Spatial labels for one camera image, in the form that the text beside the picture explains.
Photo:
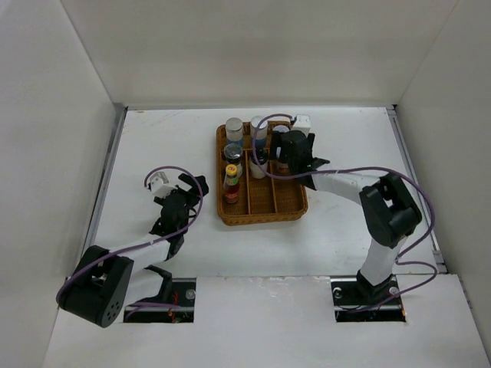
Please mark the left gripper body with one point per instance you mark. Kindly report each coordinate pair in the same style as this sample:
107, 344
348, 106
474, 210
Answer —
190, 201

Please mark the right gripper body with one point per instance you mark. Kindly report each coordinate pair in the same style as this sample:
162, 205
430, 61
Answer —
286, 159

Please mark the red-label spice jar back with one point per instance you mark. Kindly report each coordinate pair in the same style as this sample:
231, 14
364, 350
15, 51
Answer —
280, 129

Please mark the red-label spice jar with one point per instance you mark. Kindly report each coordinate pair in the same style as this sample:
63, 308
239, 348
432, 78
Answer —
280, 129
282, 167

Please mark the white-lid blue-label shaker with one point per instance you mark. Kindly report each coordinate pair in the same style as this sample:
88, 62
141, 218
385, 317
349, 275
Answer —
259, 131

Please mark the black-cap white bottle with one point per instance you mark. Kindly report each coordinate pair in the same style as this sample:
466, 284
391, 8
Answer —
258, 163

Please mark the silver-lid spice jar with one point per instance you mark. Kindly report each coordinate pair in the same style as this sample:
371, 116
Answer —
234, 131

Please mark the yellow-cap hot sauce bottle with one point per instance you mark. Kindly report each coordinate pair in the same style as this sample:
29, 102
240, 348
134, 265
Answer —
231, 184

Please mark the black-top salt grinder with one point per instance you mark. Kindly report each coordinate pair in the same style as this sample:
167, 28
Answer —
233, 156

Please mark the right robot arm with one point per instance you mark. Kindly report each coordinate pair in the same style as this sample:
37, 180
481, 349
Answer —
390, 212

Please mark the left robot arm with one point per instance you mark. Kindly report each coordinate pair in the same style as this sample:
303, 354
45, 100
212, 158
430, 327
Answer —
128, 282

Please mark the brown wicker divided tray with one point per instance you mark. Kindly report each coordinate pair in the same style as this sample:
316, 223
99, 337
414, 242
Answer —
259, 200

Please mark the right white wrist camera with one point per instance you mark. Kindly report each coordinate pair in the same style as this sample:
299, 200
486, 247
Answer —
301, 123

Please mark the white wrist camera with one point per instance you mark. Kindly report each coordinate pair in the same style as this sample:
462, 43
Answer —
159, 185
301, 123

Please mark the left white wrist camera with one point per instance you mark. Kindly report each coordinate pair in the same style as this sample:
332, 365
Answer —
159, 185

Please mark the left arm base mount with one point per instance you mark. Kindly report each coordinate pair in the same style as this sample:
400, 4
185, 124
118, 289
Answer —
154, 296

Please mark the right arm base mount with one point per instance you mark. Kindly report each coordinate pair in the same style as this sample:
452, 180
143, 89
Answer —
357, 301

